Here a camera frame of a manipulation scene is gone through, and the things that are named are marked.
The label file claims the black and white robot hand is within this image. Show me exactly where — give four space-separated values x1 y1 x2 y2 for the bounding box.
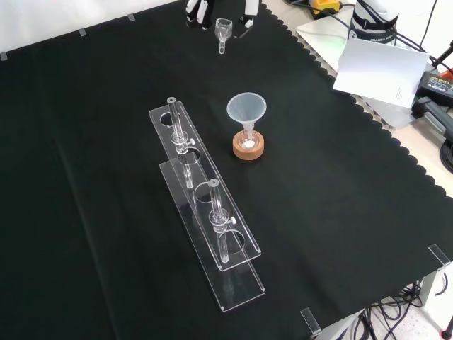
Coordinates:
183 0 260 39

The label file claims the clear glass weighing funnel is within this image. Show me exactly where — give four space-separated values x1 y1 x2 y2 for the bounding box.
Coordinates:
214 18 234 55

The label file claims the translucent plastic funnel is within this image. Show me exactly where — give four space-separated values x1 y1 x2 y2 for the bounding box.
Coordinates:
226 92 268 143

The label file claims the clear acrylic funnel stand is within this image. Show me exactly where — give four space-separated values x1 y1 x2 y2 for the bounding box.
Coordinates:
148 96 267 313

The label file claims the yellow stop button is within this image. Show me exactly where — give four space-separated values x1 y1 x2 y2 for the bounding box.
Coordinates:
306 0 343 19

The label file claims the small round-bottom glass flask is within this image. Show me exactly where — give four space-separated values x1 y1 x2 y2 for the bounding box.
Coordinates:
239 127 258 150

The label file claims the black bench cloth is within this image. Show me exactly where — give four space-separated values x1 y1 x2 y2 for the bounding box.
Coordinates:
0 0 453 340

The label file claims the white card board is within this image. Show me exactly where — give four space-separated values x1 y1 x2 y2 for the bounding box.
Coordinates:
332 38 430 108

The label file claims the black power supply box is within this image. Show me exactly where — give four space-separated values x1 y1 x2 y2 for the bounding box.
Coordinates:
417 68 453 104

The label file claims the grey handheld device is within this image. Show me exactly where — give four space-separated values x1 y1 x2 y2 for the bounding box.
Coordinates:
413 96 453 136

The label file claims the clear cloth clip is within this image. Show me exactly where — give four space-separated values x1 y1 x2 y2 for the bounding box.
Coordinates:
428 244 453 271
299 307 322 336

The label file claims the grey table leg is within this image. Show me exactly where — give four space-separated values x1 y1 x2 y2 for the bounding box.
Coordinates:
418 268 442 310

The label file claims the pale base plate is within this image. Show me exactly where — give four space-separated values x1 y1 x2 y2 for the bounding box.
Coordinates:
294 3 427 130

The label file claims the cork ring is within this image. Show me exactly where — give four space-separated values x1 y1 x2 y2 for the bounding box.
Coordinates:
231 130 265 162

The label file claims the black floor cable bundle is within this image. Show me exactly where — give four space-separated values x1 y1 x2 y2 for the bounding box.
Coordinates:
348 279 453 340

